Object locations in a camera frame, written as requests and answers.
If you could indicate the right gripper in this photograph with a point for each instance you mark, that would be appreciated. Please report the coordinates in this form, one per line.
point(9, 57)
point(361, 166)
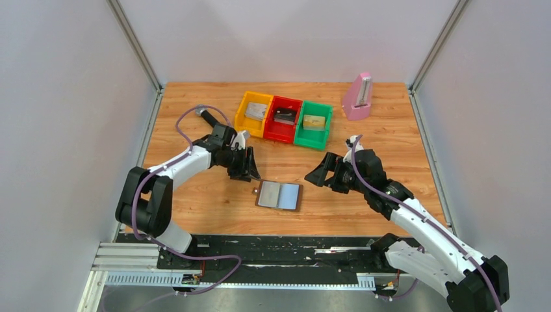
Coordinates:
point(331, 164)

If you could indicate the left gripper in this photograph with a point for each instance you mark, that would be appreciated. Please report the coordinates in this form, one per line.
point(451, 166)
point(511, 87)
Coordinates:
point(247, 169)

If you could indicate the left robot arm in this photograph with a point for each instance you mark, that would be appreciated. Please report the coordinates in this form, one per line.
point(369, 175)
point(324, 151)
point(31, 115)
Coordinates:
point(147, 196)

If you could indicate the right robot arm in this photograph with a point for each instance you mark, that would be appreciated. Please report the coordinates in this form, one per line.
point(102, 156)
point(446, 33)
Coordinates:
point(468, 280)

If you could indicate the gold card in green bin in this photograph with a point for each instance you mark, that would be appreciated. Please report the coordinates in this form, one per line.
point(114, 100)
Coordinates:
point(314, 122)

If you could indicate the silver card in yellow bin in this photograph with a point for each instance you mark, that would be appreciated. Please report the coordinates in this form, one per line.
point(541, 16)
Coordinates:
point(256, 111)

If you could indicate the black card in red bin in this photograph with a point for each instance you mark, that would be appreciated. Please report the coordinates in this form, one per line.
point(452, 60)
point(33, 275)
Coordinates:
point(285, 116)

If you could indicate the yellow plastic bin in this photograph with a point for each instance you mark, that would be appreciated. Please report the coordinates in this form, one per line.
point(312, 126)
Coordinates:
point(254, 126)

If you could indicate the green plastic bin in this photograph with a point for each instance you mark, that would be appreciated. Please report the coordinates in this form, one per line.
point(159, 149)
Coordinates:
point(312, 138)

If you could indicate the red plastic bin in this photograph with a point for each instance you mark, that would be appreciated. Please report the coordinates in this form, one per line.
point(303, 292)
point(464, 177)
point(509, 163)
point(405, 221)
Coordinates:
point(277, 131)

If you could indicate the black microphone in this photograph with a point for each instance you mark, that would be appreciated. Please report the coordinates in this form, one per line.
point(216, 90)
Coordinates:
point(202, 111)

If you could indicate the pink metronome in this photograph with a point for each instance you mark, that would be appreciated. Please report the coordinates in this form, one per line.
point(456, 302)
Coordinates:
point(357, 101)

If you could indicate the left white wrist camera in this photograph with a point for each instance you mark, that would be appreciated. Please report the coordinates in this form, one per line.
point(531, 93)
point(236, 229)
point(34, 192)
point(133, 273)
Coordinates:
point(239, 141)

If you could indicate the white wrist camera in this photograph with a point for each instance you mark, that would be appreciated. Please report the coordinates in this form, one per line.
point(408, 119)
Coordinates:
point(353, 145)
point(239, 141)

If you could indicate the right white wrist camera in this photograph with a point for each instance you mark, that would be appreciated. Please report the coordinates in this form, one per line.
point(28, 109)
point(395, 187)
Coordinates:
point(353, 145)

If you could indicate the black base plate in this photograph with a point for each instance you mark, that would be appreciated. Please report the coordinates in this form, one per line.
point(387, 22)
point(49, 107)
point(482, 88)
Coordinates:
point(291, 260)

